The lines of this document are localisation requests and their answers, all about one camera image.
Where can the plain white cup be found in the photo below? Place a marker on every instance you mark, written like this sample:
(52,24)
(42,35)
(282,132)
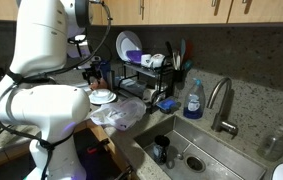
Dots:
(146,60)

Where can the red spatula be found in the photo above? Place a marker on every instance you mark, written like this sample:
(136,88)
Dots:
(189,50)

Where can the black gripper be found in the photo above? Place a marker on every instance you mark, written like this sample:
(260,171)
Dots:
(92,67)

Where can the stainless steel sink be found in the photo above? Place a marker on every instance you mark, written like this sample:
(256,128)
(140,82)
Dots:
(214,150)

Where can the reddish brown object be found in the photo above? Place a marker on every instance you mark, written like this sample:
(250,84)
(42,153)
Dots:
(103,85)

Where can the black utensil holder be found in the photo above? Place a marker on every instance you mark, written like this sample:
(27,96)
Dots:
(180,78)

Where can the white plastic utensil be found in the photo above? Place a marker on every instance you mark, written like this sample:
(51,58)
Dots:
(176,60)

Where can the small white plate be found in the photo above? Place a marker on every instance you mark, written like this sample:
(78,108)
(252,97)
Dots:
(102,101)

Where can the grey metal tumbler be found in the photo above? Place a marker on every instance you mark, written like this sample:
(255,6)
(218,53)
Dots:
(111,80)

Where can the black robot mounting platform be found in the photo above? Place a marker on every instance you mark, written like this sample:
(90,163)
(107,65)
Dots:
(94,163)

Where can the clear plastic container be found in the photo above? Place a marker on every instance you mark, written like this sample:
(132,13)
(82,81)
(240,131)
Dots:
(132,87)

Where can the dark blue bottle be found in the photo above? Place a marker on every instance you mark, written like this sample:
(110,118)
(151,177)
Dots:
(106,68)

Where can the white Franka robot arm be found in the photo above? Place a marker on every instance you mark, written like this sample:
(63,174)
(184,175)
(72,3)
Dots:
(44,40)

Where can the black cooking utensil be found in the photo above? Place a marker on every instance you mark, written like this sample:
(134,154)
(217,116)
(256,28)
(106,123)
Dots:
(169,48)

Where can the large white plate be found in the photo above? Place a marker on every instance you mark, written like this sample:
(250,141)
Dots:
(124,43)

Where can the blue dish soap bottle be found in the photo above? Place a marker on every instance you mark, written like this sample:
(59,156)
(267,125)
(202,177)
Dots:
(194,103)

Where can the blue sponge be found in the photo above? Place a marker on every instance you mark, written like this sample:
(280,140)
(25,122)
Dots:
(167,104)

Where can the white plastic bag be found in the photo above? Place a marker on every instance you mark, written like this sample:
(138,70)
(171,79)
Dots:
(121,113)

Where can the black mug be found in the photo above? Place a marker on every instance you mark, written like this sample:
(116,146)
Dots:
(161,148)

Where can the white mug with red print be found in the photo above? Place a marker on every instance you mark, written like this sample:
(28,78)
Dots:
(157,60)

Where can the clear glass on counter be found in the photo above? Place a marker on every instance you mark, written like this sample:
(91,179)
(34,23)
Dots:
(272,146)

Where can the brushed metal faucet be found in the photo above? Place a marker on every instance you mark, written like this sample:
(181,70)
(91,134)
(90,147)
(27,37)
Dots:
(219,121)

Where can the purple bowl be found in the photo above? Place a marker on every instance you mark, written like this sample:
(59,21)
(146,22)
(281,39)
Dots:
(134,56)

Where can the blue spatula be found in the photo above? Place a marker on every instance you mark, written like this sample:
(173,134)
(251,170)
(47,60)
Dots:
(183,46)

